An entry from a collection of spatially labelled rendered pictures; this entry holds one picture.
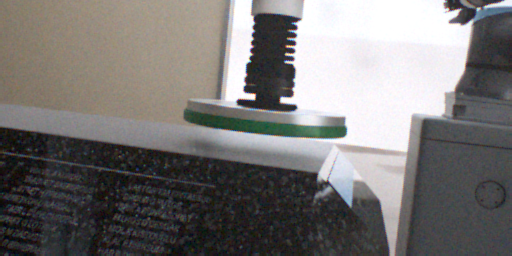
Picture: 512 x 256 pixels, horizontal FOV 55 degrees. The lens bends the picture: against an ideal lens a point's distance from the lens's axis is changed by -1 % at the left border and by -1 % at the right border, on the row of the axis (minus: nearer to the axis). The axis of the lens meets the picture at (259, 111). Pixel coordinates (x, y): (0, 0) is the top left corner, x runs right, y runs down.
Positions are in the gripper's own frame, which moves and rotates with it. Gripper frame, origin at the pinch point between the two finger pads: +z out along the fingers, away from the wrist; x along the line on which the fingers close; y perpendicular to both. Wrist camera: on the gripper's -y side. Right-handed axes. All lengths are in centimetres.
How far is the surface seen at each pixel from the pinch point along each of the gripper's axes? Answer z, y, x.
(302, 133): -92, 47, 17
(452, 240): -12, 16, 66
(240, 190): -98, 55, 21
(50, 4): 445, 348, -123
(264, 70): -85, 51, 9
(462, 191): -11, 11, 53
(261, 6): -84, 50, 1
